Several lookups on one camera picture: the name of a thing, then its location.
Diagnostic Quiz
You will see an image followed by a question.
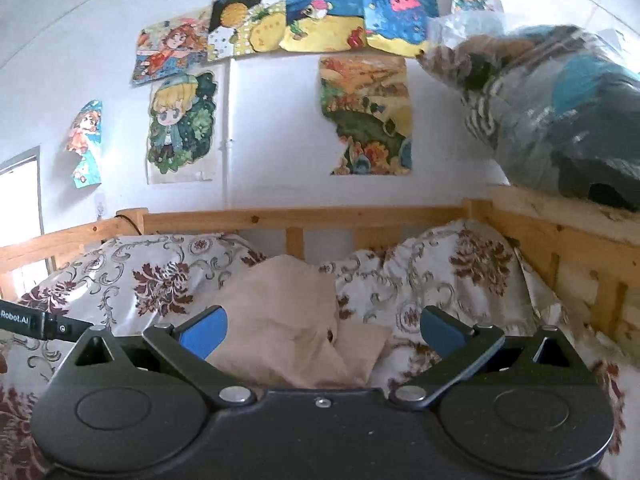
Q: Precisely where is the white wall pipe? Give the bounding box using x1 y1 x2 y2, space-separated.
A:
223 60 237 211

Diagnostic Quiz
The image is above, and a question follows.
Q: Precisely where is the floral quilt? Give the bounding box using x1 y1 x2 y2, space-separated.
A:
0 217 628 480

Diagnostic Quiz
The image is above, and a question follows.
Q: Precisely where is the grey door frame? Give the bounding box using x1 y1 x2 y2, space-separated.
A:
0 146 43 263

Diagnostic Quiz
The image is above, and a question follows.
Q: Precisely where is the clear plastic bag of clothes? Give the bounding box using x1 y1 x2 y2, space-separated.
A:
417 10 640 211

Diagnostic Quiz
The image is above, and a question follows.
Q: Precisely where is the blond child wall poster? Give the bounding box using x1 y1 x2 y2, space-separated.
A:
146 66 222 185

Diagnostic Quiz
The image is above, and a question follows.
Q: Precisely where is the beige garment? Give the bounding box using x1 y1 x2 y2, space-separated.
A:
204 254 394 391

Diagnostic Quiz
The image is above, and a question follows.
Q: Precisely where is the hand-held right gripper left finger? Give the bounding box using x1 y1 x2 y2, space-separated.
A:
57 305 259 408

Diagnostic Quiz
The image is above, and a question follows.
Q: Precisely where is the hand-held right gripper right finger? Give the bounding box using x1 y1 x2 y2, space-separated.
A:
387 305 587 409

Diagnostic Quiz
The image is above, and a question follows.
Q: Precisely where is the landscape wall poster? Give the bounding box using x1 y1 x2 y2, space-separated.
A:
319 55 416 177

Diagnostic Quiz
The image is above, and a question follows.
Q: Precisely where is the sea fish wall painting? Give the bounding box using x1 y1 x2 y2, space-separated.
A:
279 0 367 54

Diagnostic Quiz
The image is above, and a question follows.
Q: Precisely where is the small torn cartoon poster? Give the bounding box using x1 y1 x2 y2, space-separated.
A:
64 100 104 189

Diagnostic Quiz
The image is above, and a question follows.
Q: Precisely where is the orange-haired girl wall poster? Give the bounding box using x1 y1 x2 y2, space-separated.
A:
131 5 213 87

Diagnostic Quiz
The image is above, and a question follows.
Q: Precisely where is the wooden bed frame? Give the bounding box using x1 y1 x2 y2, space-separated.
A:
0 187 640 356

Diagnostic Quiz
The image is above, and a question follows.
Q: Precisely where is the yellow cartoon wall poster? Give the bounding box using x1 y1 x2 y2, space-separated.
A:
206 0 288 62

